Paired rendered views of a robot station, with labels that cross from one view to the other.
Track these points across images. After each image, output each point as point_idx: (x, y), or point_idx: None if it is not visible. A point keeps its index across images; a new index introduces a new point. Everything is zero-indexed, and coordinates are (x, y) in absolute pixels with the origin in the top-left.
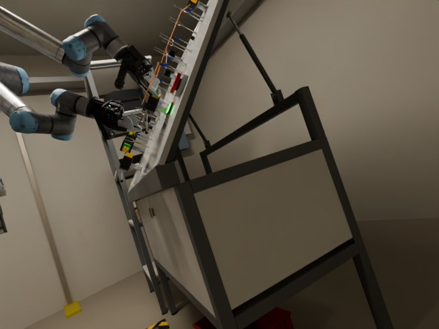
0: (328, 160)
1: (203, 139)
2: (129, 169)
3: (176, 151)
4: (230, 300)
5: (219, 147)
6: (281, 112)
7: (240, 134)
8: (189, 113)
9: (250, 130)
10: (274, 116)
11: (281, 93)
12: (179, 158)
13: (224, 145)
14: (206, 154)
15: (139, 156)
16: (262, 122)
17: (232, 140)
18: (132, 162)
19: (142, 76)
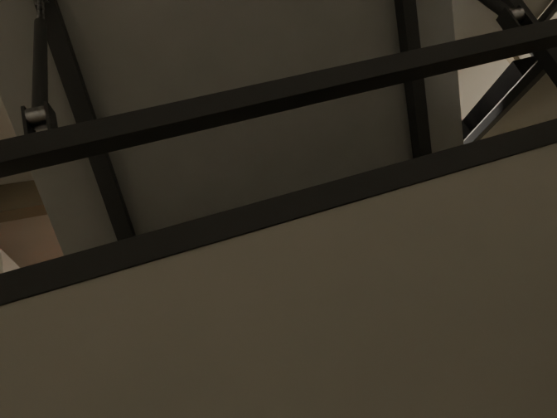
0: None
1: (496, 13)
2: None
3: (533, 53)
4: None
5: (449, 68)
6: (53, 154)
7: (272, 113)
8: (111, 223)
9: (231, 115)
10: (89, 148)
11: (21, 115)
12: (547, 70)
13: (420, 71)
14: (538, 51)
15: (483, 103)
16: (143, 142)
17: (339, 96)
18: (477, 121)
19: None
